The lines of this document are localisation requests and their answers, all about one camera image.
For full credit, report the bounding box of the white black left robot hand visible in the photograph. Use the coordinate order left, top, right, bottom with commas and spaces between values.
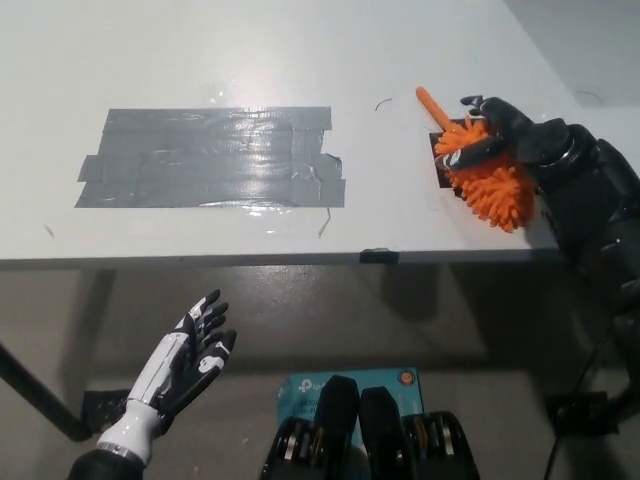
122, 289, 238, 430

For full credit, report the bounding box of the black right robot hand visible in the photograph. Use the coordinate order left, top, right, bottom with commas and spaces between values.
434, 94, 574, 170

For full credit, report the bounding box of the orange microfibre duster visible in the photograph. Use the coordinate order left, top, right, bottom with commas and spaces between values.
415, 86, 537, 234

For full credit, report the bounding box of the black floor tape patch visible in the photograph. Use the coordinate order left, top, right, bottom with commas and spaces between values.
81, 389, 135, 434

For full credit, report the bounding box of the grey upright table leg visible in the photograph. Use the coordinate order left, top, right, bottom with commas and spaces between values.
78, 268, 118, 401

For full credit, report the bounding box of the black tape square mark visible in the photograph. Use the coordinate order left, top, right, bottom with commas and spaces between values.
429, 116, 474, 202

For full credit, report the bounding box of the teal router box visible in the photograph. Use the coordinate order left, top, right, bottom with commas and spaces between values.
276, 368, 427, 432

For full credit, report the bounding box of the slanted black table brace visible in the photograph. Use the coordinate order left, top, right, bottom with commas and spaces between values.
0, 339, 90, 443

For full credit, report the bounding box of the small black tape strip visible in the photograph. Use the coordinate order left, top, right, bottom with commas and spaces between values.
358, 245, 400, 266

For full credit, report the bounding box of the grey duct tape patch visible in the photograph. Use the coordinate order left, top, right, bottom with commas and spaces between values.
74, 105, 348, 211

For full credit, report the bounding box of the thin black cable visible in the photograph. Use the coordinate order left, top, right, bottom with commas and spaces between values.
544, 339, 604, 480

